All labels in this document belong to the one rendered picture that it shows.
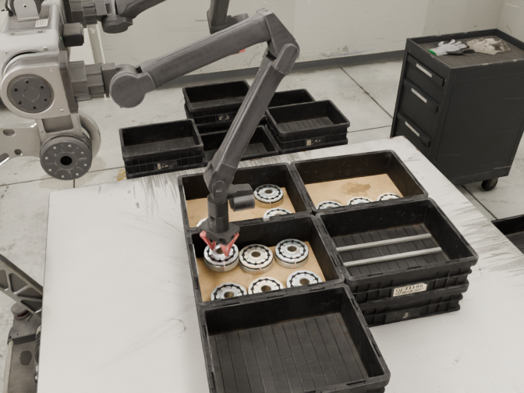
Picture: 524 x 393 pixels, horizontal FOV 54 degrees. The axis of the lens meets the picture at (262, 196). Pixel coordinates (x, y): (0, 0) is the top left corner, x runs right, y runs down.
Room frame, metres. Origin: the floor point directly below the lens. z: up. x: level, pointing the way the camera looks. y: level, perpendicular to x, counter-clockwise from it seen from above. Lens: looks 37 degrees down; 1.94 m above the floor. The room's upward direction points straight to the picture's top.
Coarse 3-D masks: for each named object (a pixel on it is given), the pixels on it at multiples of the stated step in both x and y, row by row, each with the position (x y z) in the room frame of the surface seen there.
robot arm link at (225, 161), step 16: (288, 48) 1.16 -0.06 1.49; (272, 64) 1.17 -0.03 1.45; (288, 64) 1.16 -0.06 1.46; (256, 80) 1.18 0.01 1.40; (272, 80) 1.17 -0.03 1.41; (256, 96) 1.16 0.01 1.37; (272, 96) 1.17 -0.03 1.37; (240, 112) 1.15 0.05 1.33; (256, 112) 1.15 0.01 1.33; (240, 128) 1.13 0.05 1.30; (256, 128) 1.15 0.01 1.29; (224, 144) 1.13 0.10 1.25; (240, 144) 1.13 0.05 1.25; (224, 160) 1.11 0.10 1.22; (208, 176) 1.11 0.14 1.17; (224, 176) 1.10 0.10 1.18
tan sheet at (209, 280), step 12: (312, 252) 1.18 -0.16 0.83; (204, 264) 1.12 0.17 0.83; (276, 264) 1.12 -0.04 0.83; (312, 264) 1.12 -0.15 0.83; (204, 276) 1.07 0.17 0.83; (216, 276) 1.07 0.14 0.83; (228, 276) 1.07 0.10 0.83; (240, 276) 1.07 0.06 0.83; (252, 276) 1.07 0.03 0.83; (264, 276) 1.07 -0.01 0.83; (276, 276) 1.07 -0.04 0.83; (288, 276) 1.07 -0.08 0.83; (204, 288) 1.03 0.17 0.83; (204, 300) 0.98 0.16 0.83
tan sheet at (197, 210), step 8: (192, 200) 1.44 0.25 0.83; (200, 200) 1.44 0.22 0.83; (288, 200) 1.44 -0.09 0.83; (192, 208) 1.40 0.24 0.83; (200, 208) 1.40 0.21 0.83; (256, 208) 1.40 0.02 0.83; (264, 208) 1.40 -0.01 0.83; (288, 208) 1.40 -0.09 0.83; (192, 216) 1.36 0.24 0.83; (200, 216) 1.36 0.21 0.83; (232, 216) 1.36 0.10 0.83; (240, 216) 1.36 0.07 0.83; (248, 216) 1.36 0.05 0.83; (256, 216) 1.36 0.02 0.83; (192, 224) 1.31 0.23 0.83
